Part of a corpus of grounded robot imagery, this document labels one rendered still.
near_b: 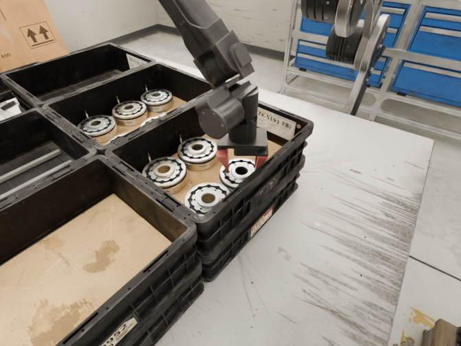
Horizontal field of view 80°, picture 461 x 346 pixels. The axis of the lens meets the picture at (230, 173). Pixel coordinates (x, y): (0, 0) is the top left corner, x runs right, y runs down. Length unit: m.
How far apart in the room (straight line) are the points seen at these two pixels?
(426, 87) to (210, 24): 2.12
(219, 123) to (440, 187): 1.95
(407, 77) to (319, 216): 1.81
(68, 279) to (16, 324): 0.09
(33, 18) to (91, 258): 3.24
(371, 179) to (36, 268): 0.88
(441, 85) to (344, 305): 2.01
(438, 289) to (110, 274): 1.50
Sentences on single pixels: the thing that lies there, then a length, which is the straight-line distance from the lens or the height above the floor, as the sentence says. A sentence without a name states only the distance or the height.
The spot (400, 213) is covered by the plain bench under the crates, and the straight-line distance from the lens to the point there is 0.89.
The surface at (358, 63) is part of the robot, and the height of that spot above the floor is 0.83.
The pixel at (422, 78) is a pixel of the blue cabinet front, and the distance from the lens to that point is 2.46.
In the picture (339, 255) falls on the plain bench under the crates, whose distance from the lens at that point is 0.74.
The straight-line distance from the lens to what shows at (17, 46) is 3.58.
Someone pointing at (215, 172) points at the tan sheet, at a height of 0.83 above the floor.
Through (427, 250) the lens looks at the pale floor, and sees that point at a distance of 1.84.
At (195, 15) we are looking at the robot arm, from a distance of 0.49.
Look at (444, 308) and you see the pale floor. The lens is 1.69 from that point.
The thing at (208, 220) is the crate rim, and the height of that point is 0.93.
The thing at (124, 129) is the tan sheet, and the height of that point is 0.83.
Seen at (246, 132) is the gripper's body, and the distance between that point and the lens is 0.53.
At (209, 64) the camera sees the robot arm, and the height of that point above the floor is 1.11.
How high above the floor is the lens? 1.30
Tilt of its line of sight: 43 degrees down
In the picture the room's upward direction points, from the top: straight up
